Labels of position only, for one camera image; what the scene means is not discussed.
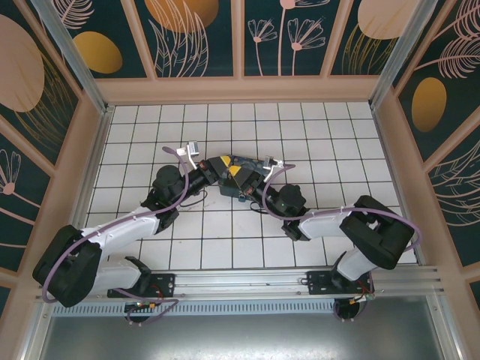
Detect starry night tin box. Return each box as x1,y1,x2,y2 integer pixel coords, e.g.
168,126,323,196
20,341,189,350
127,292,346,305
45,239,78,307
219,152,266,198

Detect aluminium table side strip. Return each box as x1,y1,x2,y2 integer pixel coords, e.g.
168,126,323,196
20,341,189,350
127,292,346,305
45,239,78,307
80,106,116,226

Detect grey metal sheet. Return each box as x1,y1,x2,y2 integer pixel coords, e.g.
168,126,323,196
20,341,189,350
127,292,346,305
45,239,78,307
22,295,462,360

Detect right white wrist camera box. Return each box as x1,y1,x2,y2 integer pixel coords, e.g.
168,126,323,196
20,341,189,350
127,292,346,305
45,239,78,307
262,154,284,177

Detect left gripper thin black cable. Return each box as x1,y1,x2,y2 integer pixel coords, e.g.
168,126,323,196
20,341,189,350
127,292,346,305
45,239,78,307
178,189,207,209

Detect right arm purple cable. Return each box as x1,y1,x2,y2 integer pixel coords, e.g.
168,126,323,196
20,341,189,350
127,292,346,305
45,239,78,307
262,163,419,323

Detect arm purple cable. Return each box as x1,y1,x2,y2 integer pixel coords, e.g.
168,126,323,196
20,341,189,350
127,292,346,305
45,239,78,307
40,145,188,326
262,163,419,323

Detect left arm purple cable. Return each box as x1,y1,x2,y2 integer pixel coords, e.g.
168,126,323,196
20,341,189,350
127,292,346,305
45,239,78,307
40,145,188,326

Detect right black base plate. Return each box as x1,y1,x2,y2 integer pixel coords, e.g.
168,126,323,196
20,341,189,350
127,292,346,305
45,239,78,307
306,270,376,297

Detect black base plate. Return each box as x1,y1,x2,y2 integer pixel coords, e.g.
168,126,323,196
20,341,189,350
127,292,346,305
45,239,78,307
107,272,177,299
306,270,376,297

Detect aluminium mounting rail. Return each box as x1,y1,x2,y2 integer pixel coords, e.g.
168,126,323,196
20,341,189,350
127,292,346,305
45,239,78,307
35,265,446,301

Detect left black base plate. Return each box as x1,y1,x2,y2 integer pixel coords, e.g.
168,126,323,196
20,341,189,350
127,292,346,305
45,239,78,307
107,272,177,299

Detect black round cable port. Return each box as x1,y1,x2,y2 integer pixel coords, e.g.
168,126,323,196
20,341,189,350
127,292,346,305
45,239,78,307
333,299,367,323
125,310,151,326

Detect slotted grey cable duct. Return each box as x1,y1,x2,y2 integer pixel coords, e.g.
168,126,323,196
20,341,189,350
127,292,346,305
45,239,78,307
50,301,338,317

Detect left aluminium frame post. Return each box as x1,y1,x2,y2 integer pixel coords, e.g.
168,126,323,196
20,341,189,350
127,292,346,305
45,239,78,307
29,0,114,116

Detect aluminium frame post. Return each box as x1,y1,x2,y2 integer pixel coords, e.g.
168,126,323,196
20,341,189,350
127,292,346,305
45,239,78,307
29,0,114,116
369,0,440,110

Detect right aluminium frame post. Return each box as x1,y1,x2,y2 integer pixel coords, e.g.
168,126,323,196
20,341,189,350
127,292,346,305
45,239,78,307
369,0,440,110

